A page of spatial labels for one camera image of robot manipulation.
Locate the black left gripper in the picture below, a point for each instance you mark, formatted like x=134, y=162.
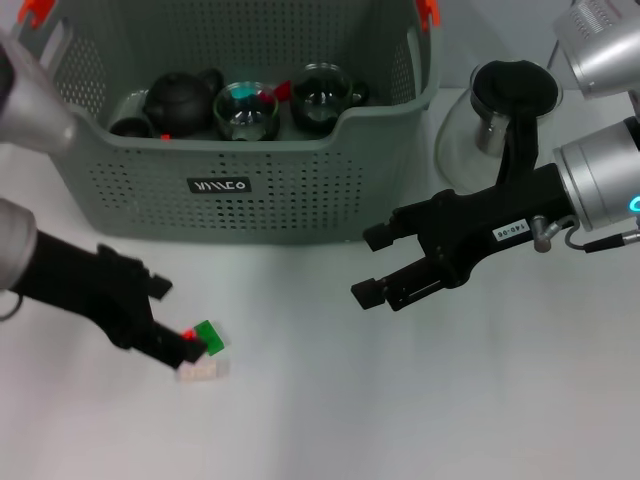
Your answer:
x=90, y=285

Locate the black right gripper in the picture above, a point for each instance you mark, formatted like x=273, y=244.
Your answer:
x=480, y=225

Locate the glass teacup black sleeve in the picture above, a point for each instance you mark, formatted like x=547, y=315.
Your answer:
x=320, y=100
x=245, y=120

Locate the dark red curved toy brick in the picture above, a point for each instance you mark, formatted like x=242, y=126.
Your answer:
x=282, y=91

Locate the teal toy brick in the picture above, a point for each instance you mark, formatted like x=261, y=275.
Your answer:
x=244, y=92

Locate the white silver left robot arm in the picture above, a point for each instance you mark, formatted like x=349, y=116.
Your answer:
x=30, y=110

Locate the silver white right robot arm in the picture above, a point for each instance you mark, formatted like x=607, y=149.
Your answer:
x=600, y=175

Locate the grey perforated plastic storage basket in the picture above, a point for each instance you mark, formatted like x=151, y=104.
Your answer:
x=300, y=200

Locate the dark clay small teacup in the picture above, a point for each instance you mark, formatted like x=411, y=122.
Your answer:
x=131, y=127

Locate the green toy brick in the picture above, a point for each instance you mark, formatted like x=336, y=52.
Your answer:
x=212, y=337

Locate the white flat toy plate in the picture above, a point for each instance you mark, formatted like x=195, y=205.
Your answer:
x=210, y=372

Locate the dark clay teapot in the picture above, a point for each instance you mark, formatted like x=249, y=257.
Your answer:
x=180, y=105

